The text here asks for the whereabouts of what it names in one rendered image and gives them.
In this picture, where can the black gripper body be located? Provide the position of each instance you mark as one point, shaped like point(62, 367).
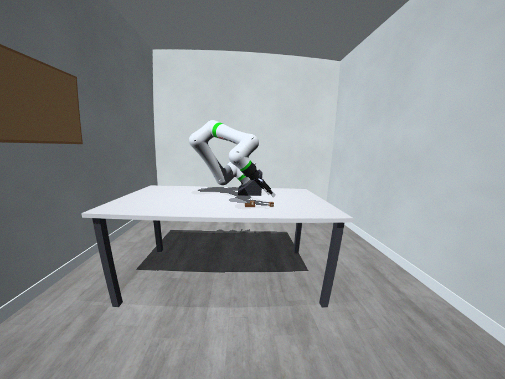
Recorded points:
point(255, 176)

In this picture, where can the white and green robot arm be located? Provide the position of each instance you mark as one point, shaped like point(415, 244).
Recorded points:
point(240, 165)

